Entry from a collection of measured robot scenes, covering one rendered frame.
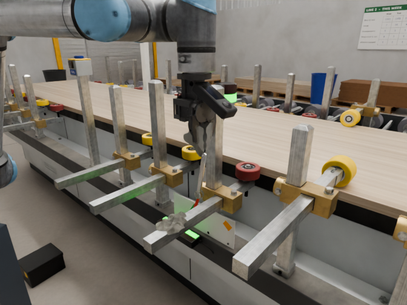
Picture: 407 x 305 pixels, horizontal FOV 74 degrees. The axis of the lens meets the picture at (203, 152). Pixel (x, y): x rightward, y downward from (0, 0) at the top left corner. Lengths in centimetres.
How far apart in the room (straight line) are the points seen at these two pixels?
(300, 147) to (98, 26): 47
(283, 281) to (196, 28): 65
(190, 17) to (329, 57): 776
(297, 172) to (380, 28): 741
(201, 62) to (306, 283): 61
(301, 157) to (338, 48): 766
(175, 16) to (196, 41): 7
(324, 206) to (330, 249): 35
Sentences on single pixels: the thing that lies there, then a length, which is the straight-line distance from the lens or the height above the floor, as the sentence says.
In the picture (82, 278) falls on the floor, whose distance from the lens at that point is 190.
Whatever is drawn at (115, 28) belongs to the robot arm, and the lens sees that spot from 56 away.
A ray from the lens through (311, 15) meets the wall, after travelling 861.
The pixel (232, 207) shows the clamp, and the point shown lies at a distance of 79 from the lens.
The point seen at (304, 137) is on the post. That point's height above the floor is 109.
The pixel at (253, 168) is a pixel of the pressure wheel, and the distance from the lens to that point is 89.
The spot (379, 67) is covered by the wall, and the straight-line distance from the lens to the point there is 796.
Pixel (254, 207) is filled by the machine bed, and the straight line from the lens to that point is 105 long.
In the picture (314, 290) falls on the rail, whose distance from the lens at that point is 81.
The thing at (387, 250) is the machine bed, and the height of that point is 75.
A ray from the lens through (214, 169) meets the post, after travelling 79.
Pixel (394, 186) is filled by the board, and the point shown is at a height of 90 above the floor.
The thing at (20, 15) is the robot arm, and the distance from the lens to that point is 73.
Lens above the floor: 127
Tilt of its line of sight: 21 degrees down
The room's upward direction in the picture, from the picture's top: straight up
